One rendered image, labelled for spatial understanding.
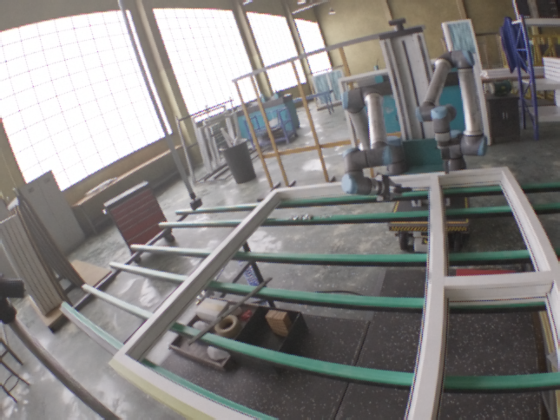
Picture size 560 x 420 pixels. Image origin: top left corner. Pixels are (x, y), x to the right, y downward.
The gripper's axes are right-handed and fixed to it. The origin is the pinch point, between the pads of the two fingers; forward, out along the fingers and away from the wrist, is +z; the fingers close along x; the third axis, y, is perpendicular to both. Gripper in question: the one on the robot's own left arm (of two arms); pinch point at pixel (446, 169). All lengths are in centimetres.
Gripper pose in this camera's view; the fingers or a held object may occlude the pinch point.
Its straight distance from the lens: 167.5
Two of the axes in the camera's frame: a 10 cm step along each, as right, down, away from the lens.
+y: -8.5, 0.6, 5.2
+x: -4.2, 5.0, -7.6
